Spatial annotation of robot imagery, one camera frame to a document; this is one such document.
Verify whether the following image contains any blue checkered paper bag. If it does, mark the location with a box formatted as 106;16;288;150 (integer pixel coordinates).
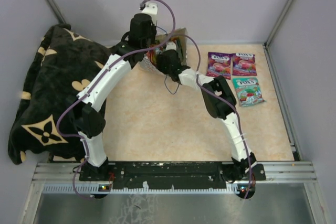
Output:
140;26;189;86

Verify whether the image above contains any pink Fox's candy packet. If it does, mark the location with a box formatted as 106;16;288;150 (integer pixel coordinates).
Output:
206;52;232;80

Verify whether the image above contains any purple Fox's candy packet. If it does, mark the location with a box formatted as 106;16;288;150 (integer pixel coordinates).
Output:
231;53;257;76

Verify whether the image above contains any teal Fox's candy packet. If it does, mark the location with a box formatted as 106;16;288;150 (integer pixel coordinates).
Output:
232;77;266;107

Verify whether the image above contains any orange Fox's candy packet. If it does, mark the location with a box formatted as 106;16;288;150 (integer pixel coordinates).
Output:
145;47;163;67

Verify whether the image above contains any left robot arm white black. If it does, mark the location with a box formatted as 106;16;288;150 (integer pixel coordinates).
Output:
69;13;157;180

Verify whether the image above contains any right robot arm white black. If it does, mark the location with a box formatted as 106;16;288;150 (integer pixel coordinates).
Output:
156;49;257;181

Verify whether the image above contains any black floral plush blanket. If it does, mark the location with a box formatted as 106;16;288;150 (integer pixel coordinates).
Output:
8;24;111;165

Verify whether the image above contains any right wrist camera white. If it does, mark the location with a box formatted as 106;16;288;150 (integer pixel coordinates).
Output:
165;41;177;51

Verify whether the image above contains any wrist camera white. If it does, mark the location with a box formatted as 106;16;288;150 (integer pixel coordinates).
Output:
140;2;158;25
165;41;177;51

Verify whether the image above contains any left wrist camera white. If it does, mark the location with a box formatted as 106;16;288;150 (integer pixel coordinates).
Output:
140;2;158;25

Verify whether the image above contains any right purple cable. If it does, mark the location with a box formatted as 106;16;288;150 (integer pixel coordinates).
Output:
170;34;257;200

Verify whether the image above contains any purple cable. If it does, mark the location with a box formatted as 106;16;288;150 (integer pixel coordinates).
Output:
170;34;257;200
56;0;176;200

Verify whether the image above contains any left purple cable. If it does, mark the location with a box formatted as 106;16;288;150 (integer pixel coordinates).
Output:
56;0;176;200

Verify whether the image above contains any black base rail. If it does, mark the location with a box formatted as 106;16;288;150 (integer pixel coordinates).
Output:
79;161;266;190

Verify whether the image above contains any right aluminium frame post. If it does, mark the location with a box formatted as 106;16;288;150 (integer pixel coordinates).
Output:
264;0;310;48

